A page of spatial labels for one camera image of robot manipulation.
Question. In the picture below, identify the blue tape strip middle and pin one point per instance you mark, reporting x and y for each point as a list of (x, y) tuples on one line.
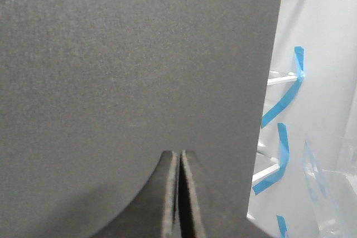
[(271, 175)]

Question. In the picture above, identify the clear plastic bag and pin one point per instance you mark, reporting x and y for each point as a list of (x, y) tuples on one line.
[(333, 197)]

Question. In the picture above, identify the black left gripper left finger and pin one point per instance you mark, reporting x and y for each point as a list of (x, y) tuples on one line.
[(152, 212)]

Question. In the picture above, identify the blue tape strip upper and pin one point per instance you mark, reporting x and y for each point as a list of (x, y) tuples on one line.
[(287, 98)]

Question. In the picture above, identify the grey fridge door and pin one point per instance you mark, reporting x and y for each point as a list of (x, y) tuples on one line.
[(93, 91)]

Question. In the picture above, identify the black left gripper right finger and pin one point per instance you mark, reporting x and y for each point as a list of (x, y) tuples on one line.
[(189, 193)]

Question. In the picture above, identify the blue tape strip bottom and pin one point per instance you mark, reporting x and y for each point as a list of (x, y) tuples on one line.
[(282, 226)]

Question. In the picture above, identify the blue tape strip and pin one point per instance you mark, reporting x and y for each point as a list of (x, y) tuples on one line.
[(287, 98), (282, 226), (271, 175)]

